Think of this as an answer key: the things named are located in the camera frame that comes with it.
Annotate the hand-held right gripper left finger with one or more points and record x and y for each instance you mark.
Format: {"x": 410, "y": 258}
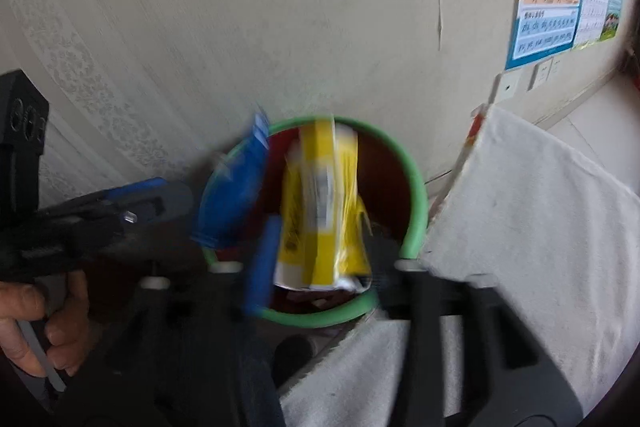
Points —
{"x": 262, "y": 267}

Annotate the yellow carton box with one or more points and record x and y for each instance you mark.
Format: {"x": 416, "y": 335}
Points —
{"x": 320, "y": 207}

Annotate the blue wrapper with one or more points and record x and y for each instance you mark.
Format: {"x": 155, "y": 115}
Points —
{"x": 230, "y": 197}

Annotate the red bin with green rim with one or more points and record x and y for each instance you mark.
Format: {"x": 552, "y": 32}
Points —
{"x": 385, "y": 167}

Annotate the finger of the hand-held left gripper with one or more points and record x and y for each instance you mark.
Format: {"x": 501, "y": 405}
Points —
{"x": 130, "y": 193}
{"x": 160, "y": 224}

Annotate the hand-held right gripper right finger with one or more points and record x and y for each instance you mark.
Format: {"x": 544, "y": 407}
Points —
{"x": 382, "y": 267}

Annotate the person's left hand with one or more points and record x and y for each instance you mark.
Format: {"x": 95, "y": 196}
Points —
{"x": 30, "y": 307}

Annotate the white wall socket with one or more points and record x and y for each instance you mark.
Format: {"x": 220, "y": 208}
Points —
{"x": 506, "y": 87}
{"x": 535, "y": 78}
{"x": 546, "y": 70}

